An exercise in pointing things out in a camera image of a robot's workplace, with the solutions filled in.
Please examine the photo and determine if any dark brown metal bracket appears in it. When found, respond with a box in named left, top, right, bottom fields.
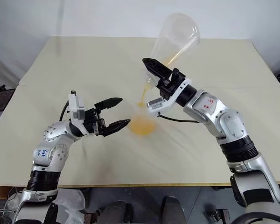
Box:
left=206, top=208, right=227, bottom=224
left=84, top=209, right=102, bottom=224

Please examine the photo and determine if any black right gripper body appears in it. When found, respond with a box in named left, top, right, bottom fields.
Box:
left=155, top=68, right=186, bottom=101

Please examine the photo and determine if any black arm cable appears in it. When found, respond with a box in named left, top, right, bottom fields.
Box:
left=60, top=90, right=77, bottom=122
left=157, top=111, right=200, bottom=123

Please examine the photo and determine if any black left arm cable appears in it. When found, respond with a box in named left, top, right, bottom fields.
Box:
left=60, top=90, right=77, bottom=122

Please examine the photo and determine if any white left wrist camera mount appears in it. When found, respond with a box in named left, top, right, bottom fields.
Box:
left=68, top=92, right=95, bottom=136

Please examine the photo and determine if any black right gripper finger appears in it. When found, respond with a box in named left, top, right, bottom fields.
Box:
left=142, top=57, right=173, bottom=81

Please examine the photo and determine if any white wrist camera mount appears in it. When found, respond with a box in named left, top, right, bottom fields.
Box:
left=146, top=78, right=192, bottom=117
left=68, top=92, right=95, bottom=136

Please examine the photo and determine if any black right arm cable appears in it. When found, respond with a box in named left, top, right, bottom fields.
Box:
left=157, top=111, right=200, bottom=123

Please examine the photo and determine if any black mesh rack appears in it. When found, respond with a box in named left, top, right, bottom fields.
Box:
left=0, top=88, right=16, bottom=115

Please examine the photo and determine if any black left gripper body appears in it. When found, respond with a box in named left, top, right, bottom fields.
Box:
left=84, top=107, right=107, bottom=136

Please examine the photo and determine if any white plastic bag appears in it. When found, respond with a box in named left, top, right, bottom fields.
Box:
left=57, top=188, right=86, bottom=224

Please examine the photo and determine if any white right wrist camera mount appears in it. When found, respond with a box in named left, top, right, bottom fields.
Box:
left=146, top=78, right=192, bottom=117

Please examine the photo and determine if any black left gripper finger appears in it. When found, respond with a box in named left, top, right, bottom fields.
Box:
left=100, top=118, right=132, bottom=137
left=94, top=97, right=124, bottom=112

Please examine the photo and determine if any large clear plastic cup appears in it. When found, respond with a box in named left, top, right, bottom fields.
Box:
left=141, top=13, right=201, bottom=94

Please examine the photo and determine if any dark rounded shape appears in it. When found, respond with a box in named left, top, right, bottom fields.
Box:
left=161, top=196, right=190, bottom=224
left=102, top=200, right=134, bottom=224

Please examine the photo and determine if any white wire bundle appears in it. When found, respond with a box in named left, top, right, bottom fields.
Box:
left=0, top=186, right=23, bottom=219

